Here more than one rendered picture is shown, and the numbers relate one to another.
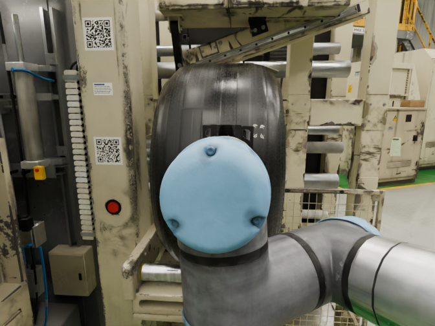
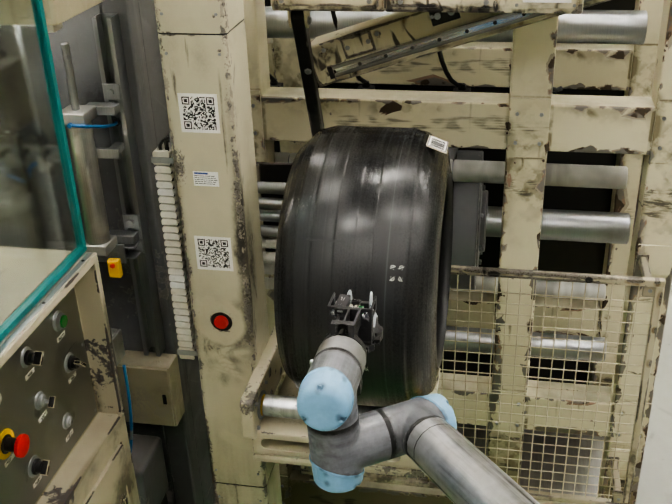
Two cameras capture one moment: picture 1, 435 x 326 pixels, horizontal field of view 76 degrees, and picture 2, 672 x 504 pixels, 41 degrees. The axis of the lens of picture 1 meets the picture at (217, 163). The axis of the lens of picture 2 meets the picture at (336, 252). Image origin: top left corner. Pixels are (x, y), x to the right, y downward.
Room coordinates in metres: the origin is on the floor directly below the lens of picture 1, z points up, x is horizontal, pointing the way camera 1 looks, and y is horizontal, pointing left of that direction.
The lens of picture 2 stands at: (-0.79, -0.15, 2.03)
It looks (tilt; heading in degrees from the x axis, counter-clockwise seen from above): 28 degrees down; 7
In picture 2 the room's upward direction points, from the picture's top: 2 degrees counter-clockwise
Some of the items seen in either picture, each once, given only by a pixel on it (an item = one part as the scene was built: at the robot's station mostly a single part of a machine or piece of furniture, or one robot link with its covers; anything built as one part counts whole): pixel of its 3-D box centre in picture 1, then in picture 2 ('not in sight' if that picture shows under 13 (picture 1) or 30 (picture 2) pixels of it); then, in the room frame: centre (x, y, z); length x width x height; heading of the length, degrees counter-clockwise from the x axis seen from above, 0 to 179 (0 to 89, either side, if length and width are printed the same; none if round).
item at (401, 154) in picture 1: (386, 145); not in sight; (4.64, -2.84, 0.62); 0.91 x 0.58 x 1.25; 108
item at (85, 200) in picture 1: (85, 158); (180, 256); (0.78, 0.37, 1.19); 0.05 x 0.04 x 0.48; 175
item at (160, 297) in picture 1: (202, 295); (340, 437); (0.66, 0.04, 0.83); 0.36 x 0.09 x 0.06; 85
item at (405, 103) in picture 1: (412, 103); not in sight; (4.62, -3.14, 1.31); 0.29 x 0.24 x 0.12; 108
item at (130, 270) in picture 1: (152, 245); (272, 365); (0.82, 0.21, 0.90); 0.40 x 0.03 x 0.10; 175
